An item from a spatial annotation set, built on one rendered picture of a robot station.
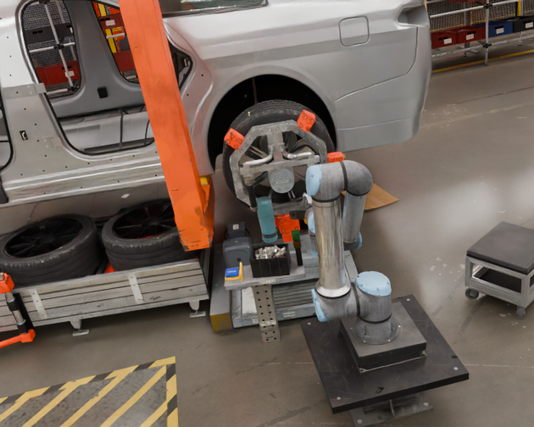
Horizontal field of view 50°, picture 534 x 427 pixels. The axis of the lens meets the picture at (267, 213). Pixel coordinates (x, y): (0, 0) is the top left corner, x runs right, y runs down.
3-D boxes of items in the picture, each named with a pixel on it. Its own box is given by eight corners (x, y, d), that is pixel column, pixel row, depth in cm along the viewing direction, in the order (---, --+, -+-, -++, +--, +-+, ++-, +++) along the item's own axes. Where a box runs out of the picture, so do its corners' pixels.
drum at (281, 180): (293, 176, 327) (290, 153, 321) (297, 191, 309) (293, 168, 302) (269, 180, 328) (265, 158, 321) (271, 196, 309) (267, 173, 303)
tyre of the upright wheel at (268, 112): (330, 95, 332) (218, 102, 331) (336, 107, 311) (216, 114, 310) (330, 196, 363) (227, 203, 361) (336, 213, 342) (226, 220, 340)
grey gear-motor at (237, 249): (258, 254, 393) (249, 210, 377) (259, 289, 355) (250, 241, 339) (232, 258, 393) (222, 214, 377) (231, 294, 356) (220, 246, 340)
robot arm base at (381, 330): (402, 338, 250) (401, 320, 246) (359, 345, 250) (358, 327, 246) (390, 312, 267) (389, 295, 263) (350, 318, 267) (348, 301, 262)
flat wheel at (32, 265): (7, 309, 346) (-8, 277, 335) (2, 263, 401) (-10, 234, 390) (113, 270, 367) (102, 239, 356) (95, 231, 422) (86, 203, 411)
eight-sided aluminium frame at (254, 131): (331, 202, 336) (321, 113, 311) (333, 207, 330) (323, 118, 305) (241, 216, 338) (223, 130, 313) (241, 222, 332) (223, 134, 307)
